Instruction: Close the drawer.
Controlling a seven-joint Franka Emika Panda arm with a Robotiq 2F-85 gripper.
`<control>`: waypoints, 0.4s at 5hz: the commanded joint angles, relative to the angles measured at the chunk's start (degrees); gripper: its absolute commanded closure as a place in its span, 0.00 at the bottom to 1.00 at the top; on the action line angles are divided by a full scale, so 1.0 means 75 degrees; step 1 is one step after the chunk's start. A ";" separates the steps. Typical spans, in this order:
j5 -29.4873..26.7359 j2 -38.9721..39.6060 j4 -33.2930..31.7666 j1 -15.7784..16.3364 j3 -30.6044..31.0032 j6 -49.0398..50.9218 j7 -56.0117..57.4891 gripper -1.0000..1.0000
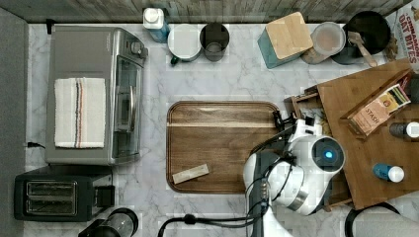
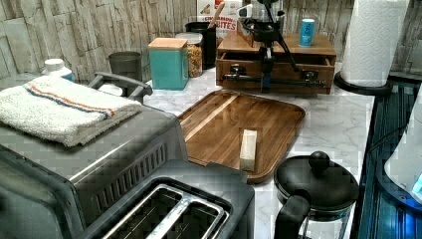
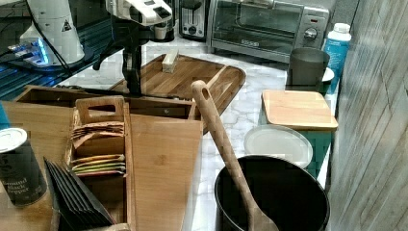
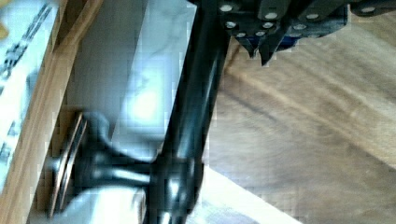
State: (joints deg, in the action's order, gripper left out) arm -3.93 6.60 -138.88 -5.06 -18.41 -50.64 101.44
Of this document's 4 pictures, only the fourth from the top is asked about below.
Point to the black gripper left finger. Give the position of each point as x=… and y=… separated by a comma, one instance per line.
x=238, y=19

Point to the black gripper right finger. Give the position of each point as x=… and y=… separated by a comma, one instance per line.
x=304, y=19

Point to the wooden drawer with black handle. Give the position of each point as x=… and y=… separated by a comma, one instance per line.
x=173, y=180

